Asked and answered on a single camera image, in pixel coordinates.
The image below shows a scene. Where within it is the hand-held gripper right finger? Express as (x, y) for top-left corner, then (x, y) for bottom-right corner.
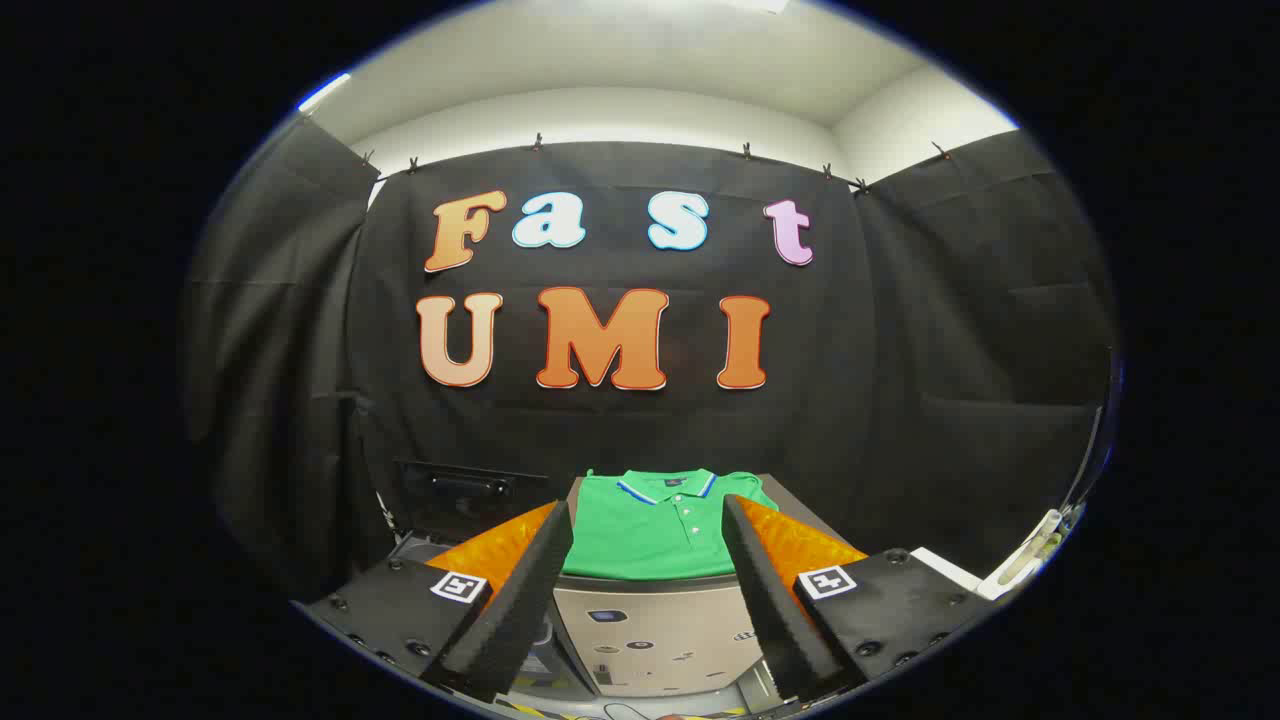
(722, 493), (1001, 704)

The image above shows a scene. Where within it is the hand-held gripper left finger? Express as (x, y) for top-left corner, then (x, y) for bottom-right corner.
(303, 499), (575, 704)

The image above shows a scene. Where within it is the grey washing machine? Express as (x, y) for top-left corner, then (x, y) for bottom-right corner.
(388, 528), (591, 706)

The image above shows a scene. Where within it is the green polo shirt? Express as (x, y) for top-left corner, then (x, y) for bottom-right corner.
(562, 467), (781, 581)

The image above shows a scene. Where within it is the grey metal cabinet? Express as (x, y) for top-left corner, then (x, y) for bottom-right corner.
(553, 473), (871, 699)

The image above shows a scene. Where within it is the white flat panel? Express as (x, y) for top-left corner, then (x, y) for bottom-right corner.
(908, 546), (988, 602)

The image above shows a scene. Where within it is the black backdrop cloth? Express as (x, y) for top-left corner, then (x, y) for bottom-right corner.
(180, 115), (1119, 601)

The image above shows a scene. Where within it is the clear plastic object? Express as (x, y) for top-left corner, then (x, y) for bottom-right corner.
(998, 507), (1071, 591)

